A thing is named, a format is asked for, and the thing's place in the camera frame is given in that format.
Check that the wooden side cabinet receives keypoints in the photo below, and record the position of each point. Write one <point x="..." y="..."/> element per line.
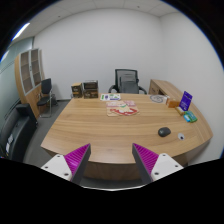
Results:
<point x="161" y="87"/>

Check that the black visitor chair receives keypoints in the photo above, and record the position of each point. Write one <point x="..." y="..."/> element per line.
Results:
<point x="46" y="97"/>

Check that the large brown cardboard box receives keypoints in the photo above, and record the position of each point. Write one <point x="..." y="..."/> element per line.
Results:
<point x="90" y="93"/>

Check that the white sticker sheet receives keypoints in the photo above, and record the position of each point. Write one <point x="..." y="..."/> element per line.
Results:
<point x="110" y="97"/>

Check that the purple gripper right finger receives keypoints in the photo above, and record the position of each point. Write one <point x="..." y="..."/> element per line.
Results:
<point x="153" y="166"/>

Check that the black box on top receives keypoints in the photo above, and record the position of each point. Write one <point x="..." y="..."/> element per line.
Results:
<point x="90" y="84"/>

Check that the orange small box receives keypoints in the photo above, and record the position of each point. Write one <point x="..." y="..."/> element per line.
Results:
<point x="172" y="103"/>

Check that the ceiling light strip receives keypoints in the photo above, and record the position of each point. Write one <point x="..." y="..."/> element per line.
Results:
<point x="20" y="31"/>

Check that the pink cartoon mouse pad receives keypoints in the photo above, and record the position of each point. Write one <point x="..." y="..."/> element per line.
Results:
<point x="121" y="108"/>

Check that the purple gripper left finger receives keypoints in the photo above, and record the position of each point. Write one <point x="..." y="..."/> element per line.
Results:
<point x="70" y="167"/>

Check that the purple standing card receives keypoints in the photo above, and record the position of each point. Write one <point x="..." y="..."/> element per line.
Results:
<point x="185" y="101"/>

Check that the black sofa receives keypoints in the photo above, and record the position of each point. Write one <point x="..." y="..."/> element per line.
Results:
<point x="17" y="132"/>

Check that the wooden bookshelf cabinet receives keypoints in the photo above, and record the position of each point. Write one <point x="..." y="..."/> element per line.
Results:
<point x="28" y="77"/>

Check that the white round cable grommet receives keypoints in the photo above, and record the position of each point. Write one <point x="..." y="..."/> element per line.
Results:
<point x="181" y="136"/>

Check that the small brown cardboard box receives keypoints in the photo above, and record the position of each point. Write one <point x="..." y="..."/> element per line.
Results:
<point x="77" y="90"/>

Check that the black computer mouse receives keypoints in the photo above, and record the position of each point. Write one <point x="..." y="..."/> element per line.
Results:
<point x="164" y="131"/>

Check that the black mesh office chair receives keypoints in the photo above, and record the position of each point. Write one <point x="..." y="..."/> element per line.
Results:
<point x="126" y="81"/>

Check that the green blue small pack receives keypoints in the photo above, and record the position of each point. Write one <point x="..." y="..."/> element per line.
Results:
<point x="190" y="117"/>

